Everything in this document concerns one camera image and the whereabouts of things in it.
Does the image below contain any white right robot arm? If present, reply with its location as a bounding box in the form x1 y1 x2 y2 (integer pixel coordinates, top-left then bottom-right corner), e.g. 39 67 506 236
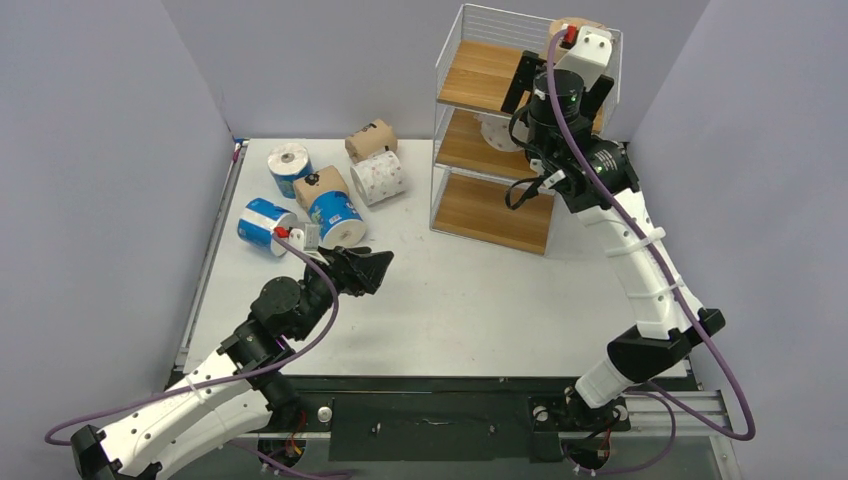
501 51 725 427

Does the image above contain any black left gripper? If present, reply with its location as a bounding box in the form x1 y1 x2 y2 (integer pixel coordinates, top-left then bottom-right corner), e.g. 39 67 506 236
293 244 392 342

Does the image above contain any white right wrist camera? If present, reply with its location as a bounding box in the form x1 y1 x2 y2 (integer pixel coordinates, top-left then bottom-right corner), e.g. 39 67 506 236
555 25 613 90

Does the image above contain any floral white paper roll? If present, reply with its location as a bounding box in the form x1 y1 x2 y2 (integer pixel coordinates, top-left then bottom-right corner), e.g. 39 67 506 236
474 114 522 153
350 151 409 206

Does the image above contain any white wire wooden shelf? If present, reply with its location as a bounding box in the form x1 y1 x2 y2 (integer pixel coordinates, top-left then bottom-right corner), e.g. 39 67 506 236
429 3 624 257

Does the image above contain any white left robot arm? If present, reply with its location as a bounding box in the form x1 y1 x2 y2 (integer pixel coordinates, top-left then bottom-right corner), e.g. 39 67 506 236
70 247 394 479

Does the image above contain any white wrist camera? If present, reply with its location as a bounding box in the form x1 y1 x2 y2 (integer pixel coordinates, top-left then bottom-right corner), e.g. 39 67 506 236
555 25 613 90
272 223 321 254

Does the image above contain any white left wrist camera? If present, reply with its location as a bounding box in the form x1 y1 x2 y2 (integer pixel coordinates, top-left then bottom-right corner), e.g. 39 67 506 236
272 223 321 254

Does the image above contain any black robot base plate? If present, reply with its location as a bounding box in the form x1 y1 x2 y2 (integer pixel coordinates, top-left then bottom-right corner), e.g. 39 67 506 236
254 376 630 469

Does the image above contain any blue paper roll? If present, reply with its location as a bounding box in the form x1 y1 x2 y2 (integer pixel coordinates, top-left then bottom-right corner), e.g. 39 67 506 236
237 198 298 257
307 190 367 249
267 142 314 199

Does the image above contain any brown paper roll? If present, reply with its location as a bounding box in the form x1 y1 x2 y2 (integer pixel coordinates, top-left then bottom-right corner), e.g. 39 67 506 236
548 17 611 62
345 119 398 163
293 165 349 210

